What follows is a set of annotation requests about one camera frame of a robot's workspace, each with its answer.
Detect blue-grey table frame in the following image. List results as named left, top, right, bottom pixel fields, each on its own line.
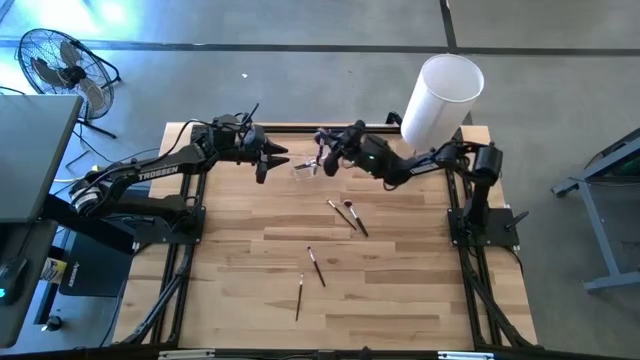
left=551, top=127, right=640, bottom=294

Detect grey desk top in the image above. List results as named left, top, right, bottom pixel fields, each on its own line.
left=0, top=94, right=85, bottom=224

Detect black computer mouse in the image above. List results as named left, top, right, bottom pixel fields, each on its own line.
left=0, top=257, right=29, bottom=306

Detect black control box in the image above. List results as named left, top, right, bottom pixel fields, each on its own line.
left=58, top=219, right=139, bottom=298

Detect silver metal bracket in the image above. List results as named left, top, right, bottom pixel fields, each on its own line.
left=158, top=349, right=216, bottom=360
left=437, top=351, right=496, bottom=360

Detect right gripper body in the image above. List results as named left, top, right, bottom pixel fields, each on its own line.
left=333, top=119, right=375, bottom=169

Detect black aluminium table frame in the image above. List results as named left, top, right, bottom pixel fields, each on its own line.
left=114, top=112, right=539, bottom=360

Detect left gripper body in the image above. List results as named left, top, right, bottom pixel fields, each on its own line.
left=240, top=124, right=274, bottom=169

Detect pink fluffy-head makeup brush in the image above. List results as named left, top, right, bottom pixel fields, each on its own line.
left=342, top=199, right=370, bottom=239

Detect thin gold-ferrule makeup brush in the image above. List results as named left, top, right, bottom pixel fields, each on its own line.
left=326, top=199, right=358, bottom=232

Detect white cylindrical container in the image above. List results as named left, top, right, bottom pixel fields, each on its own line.
left=397, top=53, right=485, bottom=156

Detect black floor fan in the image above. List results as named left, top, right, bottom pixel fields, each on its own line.
left=16, top=28, right=123, bottom=140

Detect dark grey desk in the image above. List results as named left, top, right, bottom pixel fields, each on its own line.
left=0, top=219, right=59, bottom=349

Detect yellow white packet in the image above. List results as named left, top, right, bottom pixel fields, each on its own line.
left=39, top=257, right=69, bottom=286

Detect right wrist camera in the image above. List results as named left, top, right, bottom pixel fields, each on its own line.
left=323, top=149, right=344, bottom=178

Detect small black knob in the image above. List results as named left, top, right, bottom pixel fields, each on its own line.
left=40, top=314, right=65, bottom=333

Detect clear acrylic organizer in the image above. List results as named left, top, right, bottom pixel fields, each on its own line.
left=291, top=145, right=326, bottom=182

